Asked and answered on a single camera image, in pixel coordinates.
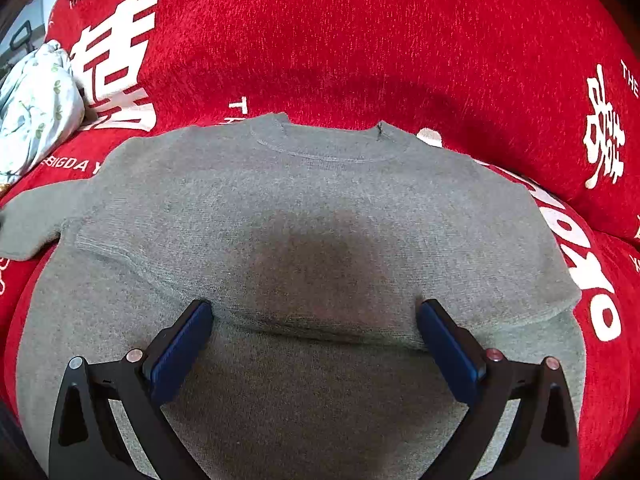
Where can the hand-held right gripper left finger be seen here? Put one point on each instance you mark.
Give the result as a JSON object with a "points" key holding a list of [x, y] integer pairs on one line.
{"points": [[182, 350]]}

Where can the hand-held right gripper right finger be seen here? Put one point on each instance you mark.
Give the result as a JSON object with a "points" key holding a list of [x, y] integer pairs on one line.
{"points": [[450, 350]]}

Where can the grey knitted sweater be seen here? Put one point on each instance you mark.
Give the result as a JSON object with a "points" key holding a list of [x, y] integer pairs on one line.
{"points": [[320, 200]]}

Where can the pale floral cloth bundle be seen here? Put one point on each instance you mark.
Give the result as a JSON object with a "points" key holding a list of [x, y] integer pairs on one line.
{"points": [[35, 110]]}

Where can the red printed sofa cover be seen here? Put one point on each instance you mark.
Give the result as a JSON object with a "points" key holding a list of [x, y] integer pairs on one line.
{"points": [[325, 35]]}

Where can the black metal frame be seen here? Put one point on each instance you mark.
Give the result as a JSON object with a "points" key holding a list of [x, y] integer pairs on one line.
{"points": [[21, 37]]}

